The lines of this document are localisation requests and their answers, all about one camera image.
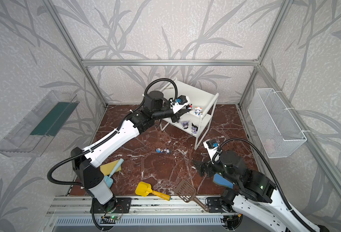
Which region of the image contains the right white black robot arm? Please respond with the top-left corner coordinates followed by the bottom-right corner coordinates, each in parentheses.
top-left (193, 150), bottom-right (328, 232)

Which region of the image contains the blue yellow sponge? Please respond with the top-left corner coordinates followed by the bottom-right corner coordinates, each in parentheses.
top-left (213, 174), bottom-right (234, 189)

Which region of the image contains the white wire mesh basket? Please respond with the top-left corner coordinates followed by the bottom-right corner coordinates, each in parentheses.
top-left (248, 88), bottom-right (307, 159)

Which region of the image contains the pink item in basket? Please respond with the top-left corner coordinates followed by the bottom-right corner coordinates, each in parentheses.
top-left (263, 139), bottom-right (276, 155)

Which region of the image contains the clear plastic wall bin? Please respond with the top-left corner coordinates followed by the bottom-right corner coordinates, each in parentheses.
top-left (0, 90), bottom-right (80, 158)

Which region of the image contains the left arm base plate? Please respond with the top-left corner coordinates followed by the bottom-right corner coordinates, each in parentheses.
top-left (90, 197), bottom-right (131, 214)

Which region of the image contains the small circuit board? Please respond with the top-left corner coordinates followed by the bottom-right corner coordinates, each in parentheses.
top-left (102, 215), bottom-right (122, 224)

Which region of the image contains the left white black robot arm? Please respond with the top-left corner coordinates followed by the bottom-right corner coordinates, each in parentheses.
top-left (47, 90), bottom-right (191, 205)

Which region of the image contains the blue white small figure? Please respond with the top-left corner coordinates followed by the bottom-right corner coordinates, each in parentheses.
top-left (194, 107), bottom-right (202, 117)

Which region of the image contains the purple caped Kuromi figure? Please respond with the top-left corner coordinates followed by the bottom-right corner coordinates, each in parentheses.
top-left (180, 121), bottom-right (189, 130)

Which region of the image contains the blue Doraemon figure pair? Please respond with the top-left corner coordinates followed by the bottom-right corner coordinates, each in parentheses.
top-left (156, 148), bottom-right (171, 154)

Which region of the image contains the white two-tier shelf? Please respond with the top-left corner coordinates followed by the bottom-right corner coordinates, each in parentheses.
top-left (160, 80), bottom-right (219, 149)

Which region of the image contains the yellow toy shovel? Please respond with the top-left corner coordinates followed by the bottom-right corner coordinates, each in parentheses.
top-left (135, 181), bottom-right (171, 201)

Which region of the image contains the brown slotted toy spatula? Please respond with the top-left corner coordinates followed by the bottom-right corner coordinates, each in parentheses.
top-left (174, 180), bottom-right (209, 212)

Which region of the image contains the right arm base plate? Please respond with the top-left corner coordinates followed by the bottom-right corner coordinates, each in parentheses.
top-left (205, 197), bottom-right (225, 213)

